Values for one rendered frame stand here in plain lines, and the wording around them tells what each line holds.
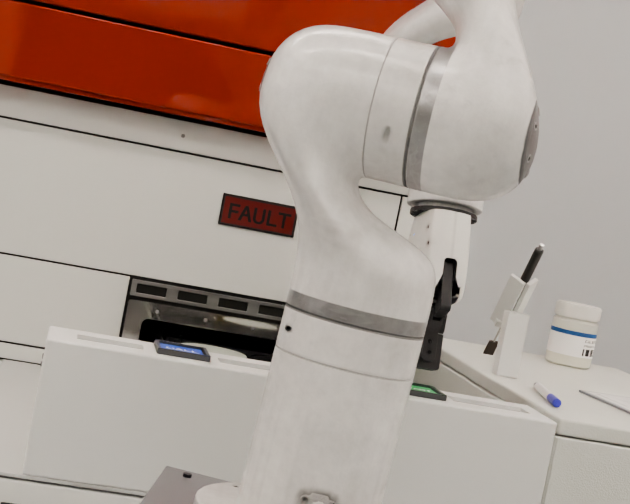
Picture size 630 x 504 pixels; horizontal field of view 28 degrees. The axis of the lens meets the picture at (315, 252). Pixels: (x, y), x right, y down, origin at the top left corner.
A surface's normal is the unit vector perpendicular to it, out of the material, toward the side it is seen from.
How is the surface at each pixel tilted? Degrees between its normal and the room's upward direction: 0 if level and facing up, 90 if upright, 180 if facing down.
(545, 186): 90
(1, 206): 90
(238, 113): 90
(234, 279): 90
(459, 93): 72
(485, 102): 76
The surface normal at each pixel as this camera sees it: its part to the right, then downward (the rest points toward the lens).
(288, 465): -0.48, -0.07
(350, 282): -0.22, 0.00
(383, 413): 0.59, 0.18
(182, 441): 0.18, 0.09
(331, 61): -0.16, -0.41
